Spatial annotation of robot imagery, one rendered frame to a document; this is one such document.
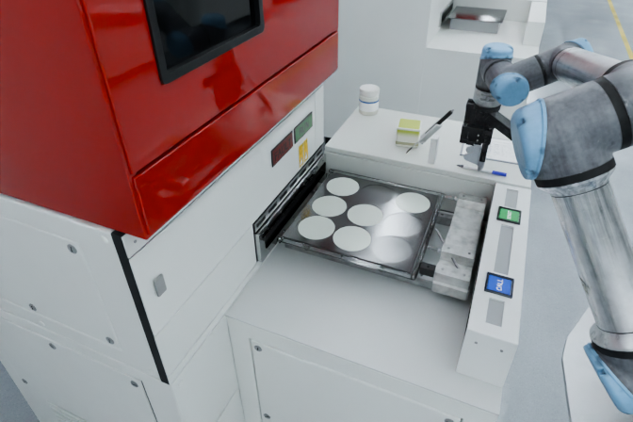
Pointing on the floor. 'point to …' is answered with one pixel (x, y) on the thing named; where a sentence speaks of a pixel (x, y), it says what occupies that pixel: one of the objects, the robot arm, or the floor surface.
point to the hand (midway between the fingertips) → (481, 166)
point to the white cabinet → (328, 386)
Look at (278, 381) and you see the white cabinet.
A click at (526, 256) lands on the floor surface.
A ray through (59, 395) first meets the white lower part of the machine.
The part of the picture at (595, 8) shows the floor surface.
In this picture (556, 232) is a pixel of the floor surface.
